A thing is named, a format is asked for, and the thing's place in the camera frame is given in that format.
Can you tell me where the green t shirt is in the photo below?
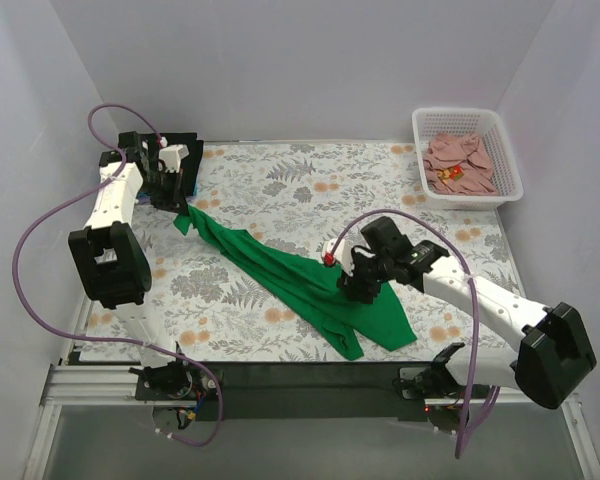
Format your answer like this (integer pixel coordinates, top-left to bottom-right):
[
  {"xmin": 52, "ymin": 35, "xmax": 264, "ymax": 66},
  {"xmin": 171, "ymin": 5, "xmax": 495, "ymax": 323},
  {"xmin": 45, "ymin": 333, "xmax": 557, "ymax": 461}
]
[{"xmin": 174, "ymin": 206, "xmax": 416, "ymax": 361}]

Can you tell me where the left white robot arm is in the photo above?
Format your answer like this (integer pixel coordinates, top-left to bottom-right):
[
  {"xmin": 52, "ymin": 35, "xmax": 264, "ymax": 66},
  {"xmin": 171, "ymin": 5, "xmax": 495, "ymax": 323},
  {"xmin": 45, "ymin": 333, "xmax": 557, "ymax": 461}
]
[{"xmin": 68, "ymin": 131, "xmax": 202, "ymax": 368}]

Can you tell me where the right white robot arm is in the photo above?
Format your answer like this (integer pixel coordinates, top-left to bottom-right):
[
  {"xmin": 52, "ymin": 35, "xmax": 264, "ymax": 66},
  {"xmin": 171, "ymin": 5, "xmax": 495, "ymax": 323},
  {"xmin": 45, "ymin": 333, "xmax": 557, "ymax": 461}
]
[{"xmin": 322, "ymin": 215, "xmax": 597, "ymax": 409}]

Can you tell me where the folded black t shirt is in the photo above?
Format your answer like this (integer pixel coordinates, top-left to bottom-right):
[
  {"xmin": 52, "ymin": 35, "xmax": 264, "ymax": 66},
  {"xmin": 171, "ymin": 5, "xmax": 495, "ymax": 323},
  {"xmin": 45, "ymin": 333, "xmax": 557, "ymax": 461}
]
[{"xmin": 137, "ymin": 132, "xmax": 204, "ymax": 195}]

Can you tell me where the pink t shirt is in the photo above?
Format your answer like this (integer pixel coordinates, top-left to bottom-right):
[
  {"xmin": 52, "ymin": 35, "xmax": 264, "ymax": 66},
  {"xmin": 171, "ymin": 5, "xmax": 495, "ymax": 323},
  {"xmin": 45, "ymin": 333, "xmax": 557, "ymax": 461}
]
[{"xmin": 422, "ymin": 133, "xmax": 499, "ymax": 196}]

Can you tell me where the white plastic basket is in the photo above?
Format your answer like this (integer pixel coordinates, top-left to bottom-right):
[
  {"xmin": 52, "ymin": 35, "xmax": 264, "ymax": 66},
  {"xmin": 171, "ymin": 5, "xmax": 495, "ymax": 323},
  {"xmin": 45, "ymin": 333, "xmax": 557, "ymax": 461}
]
[{"xmin": 412, "ymin": 107, "xmax": 523, "ymax": 210}]

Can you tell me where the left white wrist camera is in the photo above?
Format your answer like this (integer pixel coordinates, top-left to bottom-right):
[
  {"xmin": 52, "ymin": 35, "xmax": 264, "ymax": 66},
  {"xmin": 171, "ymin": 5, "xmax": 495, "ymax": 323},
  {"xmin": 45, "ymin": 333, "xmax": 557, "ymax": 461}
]
[{"xmin": 158, "ymin": 137, "xmax": 189, "ymax": 173}]

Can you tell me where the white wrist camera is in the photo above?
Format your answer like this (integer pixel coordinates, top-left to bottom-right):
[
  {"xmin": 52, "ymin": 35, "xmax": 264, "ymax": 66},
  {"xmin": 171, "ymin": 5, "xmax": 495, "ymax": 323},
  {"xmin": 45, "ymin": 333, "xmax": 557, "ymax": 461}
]
[
  {"xmin": 158, "ymin": 137, "xmax": 189, "ymax": 173},
  {"xmin": 321, "ymin": 238, "xmax": 374, "ymax": 276}
]

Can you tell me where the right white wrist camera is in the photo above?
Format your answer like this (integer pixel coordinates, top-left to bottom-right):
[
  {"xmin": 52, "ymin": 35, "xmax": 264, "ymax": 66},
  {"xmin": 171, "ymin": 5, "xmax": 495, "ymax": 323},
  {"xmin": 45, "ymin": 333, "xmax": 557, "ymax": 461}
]
[{"xmin": 321, "ymin": 238, "xmax": 374, "ymax": 276}]

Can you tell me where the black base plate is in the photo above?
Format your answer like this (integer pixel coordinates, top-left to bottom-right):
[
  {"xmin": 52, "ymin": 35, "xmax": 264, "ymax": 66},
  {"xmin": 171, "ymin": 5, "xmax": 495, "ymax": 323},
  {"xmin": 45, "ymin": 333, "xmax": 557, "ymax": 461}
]
[{"xmin": 129, "ymin": 362, "xmax": 465, "ymax": 422}]

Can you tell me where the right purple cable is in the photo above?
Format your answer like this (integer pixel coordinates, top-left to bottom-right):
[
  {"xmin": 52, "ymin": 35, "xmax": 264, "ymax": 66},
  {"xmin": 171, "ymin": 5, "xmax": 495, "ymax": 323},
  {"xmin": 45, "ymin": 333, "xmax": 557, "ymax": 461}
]
[{"xmin": 329, "ymin": 208, "xmax": 501, "ymax": 460}]

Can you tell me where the aluminium frame rail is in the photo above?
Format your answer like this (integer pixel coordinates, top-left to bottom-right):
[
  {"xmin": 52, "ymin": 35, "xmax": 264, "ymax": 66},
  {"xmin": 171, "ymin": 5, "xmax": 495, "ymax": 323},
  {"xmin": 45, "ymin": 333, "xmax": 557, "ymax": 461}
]
[{"xmin": 19, "ymin": 279, "xmax": 600, "ymax": 480}]

